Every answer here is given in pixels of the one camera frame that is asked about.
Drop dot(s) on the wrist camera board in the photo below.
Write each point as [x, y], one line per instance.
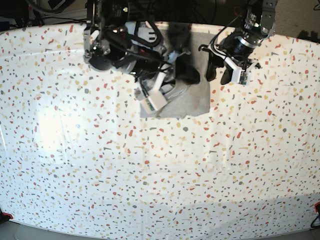
[241, 77]
[153, 102]

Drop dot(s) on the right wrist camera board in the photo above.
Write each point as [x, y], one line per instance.
[153, 102]

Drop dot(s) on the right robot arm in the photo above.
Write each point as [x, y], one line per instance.
[120, 35]

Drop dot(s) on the red corner clamp left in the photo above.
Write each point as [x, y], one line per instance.
[5, 217]

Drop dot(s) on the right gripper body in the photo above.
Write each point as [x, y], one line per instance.
[146, 63]

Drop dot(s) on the red corner clamp right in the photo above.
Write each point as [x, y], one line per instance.
[317, 208]

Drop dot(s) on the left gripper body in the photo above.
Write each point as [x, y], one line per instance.
[235, 49]

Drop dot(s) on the red corner clamp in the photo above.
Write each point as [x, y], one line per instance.
[317, 208]
[5, 217]

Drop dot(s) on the terrazzo pattern table cover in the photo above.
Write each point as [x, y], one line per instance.
[76, 158]

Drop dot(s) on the grey T-shirt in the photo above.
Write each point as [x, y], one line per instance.
[180, 89]

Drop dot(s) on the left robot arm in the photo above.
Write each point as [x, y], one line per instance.
[257, 16]

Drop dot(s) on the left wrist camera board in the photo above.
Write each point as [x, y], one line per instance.
[241, 77]

